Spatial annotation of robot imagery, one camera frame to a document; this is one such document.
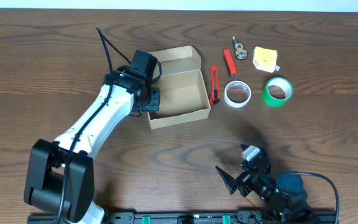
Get brown cardboard box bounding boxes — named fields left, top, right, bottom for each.
left=147, top=45, right=211, bottom=129

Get white tape roll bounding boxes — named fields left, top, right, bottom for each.
left=224, top=80, right=252, bottom=108

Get green tape roll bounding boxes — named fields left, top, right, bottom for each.
left=262, top=77, right=293, bottom=108

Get yellow sticky note pad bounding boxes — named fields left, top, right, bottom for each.
left=252, top=46, right=280, bottom=73

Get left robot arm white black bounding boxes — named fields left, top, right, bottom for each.
left=24, top=50, right=162, bottom=223

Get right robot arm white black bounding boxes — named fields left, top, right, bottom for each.
left=216, top=145, right=321, bottom=223

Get orange utility knife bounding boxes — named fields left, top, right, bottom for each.
left=209, top=65, right=221, bottom=105

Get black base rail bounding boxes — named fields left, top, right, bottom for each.
left=27, top=210, right=336, bottom=224

